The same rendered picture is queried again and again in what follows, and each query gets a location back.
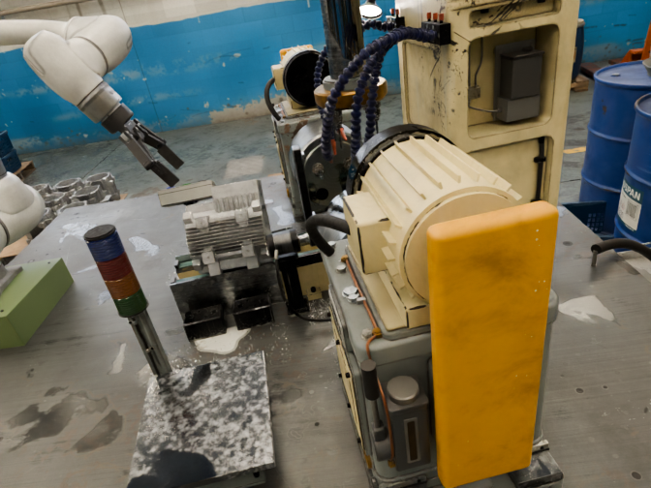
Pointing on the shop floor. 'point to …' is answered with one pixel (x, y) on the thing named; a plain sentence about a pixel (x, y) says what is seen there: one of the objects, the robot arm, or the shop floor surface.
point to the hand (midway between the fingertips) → (174, 171)
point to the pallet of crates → (14, 159)
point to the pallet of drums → (578, 60)
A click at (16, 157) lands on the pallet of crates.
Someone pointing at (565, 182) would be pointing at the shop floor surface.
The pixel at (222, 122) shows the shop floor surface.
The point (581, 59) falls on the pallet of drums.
